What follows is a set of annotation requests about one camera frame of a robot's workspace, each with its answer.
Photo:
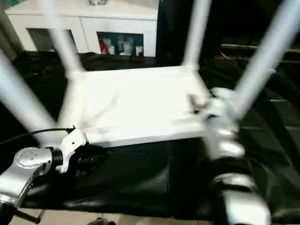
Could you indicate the white plastic table top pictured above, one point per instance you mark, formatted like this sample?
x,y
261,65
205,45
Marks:
x,y
140,105

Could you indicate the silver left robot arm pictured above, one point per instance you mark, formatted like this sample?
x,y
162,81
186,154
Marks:
x,y
23,168

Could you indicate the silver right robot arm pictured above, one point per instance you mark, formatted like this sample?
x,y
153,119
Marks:
x,y
243,206

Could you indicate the black plastic mat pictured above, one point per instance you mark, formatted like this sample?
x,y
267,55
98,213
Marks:
x,y
140,175

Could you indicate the dark rounded robot body part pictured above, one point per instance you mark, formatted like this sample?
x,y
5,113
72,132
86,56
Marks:
x,y
103,221

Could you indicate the red bottle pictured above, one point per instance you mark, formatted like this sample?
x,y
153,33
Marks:
x,y
102,44

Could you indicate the white cabinet with glass doors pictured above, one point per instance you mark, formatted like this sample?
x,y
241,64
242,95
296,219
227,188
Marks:
x,y
58,21

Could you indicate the dark patterned jar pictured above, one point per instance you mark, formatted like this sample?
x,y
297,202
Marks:
x,y
97,2

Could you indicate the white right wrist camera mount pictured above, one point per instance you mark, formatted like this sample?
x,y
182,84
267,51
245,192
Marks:
x,y
221,100

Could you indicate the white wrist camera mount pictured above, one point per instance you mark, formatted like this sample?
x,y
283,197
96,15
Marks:
x,y
221,100
70,140

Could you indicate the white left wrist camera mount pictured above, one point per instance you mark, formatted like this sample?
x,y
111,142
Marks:
x,y
70,140

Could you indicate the black folding table frame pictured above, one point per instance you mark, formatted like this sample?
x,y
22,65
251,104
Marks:
x,y
28,216

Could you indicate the dark metal rail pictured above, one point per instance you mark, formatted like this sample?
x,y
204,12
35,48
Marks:
x,y
257,48

